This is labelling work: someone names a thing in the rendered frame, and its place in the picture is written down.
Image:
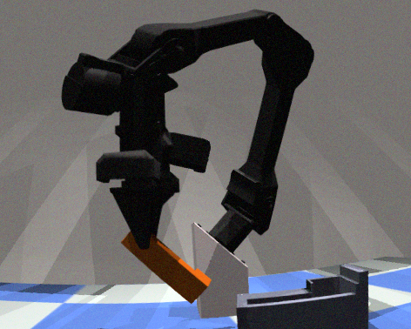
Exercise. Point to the orange l-shaped part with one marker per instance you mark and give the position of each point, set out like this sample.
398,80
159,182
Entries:
182,278

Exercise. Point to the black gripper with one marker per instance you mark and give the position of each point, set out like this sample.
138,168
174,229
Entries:
148,183

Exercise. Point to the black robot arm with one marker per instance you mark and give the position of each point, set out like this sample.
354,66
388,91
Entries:
134,80

